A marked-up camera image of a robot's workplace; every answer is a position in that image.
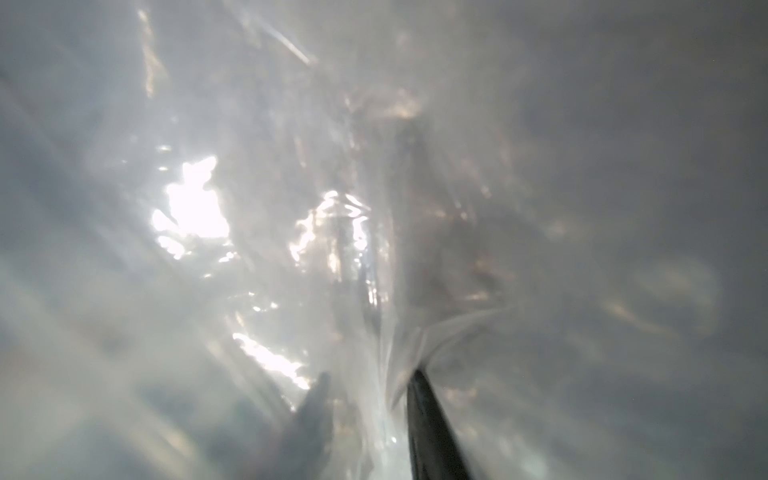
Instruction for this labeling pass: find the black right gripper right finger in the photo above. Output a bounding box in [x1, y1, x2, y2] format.
[406, 369, 471, 480]

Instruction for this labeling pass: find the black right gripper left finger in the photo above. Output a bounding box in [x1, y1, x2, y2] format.
[251, 372, 334, 479]

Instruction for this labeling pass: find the clear plastic vacuum bag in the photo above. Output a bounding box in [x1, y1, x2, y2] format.
[1, 1, 767, 479]

